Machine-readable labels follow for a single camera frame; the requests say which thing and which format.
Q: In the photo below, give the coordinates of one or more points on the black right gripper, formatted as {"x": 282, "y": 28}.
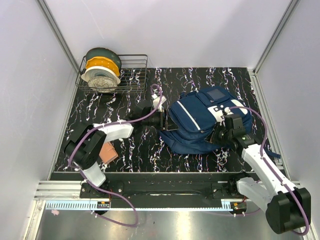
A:
{"x": 212, "y": 137}

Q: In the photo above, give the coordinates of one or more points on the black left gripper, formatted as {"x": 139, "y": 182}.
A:
{"x": 166, "y": 123}

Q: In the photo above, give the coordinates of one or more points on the navy blue student backpack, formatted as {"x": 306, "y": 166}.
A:
{"x": 196, "y": 114}

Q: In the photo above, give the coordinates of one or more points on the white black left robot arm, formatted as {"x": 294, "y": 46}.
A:
{"x": 91, "y": 141}

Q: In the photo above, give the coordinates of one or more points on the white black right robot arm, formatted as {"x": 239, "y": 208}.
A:
{"x": 286, "y": 207}

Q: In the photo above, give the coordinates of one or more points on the speckled grey plate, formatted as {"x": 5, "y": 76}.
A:
{"x": 102, "y": 84}

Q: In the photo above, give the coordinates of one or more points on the yellow plate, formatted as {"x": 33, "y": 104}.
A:
{"x": 105, "y": 62}

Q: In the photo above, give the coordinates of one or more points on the dark green plate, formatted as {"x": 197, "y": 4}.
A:
{"x": 104, "y": 52}

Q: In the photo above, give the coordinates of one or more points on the small pink eraser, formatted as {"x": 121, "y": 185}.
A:
{"x": 55, "y": 212}

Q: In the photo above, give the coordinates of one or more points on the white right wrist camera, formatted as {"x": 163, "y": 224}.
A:
{"x": 226, "y": 113}

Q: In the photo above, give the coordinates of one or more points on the dark wire dish rack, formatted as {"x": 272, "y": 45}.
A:
{"x": 133, "y": 76}

